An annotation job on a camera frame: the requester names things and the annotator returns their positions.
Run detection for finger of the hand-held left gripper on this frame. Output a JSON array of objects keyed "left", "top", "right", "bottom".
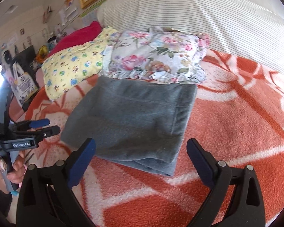
[
  {"left": 13, "top": 119, "right": 51, "bottom": 130},
  {"left": 16, "top": 126, "right": 61, "bottom": 140}
]

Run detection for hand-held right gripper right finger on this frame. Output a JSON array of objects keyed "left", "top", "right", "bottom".
[{"left": 186, "top": 138, "right": 265, "bottom": 227}]

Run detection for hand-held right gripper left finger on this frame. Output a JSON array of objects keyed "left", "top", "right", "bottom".
[{"left": 16, "top": 138, "right": 96, "bottom": 227}]

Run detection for grey pants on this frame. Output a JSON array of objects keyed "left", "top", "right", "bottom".
[{"left": 60, "top": 76, "right": 198, "bottom": 177}]

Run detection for person's left hand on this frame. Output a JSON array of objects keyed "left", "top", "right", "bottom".
[{"left": 0, "top": 149, "right": 27, "bottom": 185}]

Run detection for orange and white blanket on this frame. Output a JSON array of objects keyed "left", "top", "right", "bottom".
[{"left": 8, "top": 48, "right": 284, "bottom": 227}]

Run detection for printed tote bag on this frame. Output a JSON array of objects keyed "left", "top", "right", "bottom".
[{"left": 3, "top": 61, "right": 39, "bottom": 107}]

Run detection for pink pillow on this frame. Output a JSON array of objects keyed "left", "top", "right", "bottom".
[{"left": 34, "top": 70, "right": 48, "bottom": 93}]

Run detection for yellow cartoon print pillow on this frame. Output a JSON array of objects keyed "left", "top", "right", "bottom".
[{"left": 41, "top": 27, "right": 120, "bottom": 102}]

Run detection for black cabinet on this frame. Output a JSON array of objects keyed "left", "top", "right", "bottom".
[{"left": 13, "top": 45, "right": 36, "bottom": 65}]

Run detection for red cloth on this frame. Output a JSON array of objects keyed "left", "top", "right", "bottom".
[{"left": 48, "top": 21, "right": 103, "bottom": 55}]

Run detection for floral print pillow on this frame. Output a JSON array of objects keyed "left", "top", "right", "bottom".
[{"left": 102, "top": 26, "right": 211, "bottom": 86}]

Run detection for white striped bedding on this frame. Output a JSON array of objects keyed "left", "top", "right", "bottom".
[{"left": 97, "top": 0, "right": 284, "bottom": 81}]

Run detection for papers on wall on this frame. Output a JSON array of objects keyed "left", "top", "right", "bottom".
[{"left": 59, "top": 0, "right": 79, "bottom": 25}]

